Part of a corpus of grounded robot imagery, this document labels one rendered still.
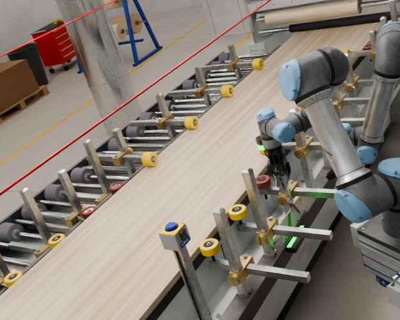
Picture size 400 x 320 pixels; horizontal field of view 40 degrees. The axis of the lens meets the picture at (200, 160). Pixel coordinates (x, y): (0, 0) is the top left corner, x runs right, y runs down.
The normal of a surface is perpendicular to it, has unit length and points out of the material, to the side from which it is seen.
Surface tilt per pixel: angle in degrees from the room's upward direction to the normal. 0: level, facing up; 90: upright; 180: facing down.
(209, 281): 90
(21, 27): 90
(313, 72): 62
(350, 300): 0
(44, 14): 90
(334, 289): 0
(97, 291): 0
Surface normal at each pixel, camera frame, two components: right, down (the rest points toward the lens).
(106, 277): -0.28, -0.86
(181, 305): 0.82, 0.02
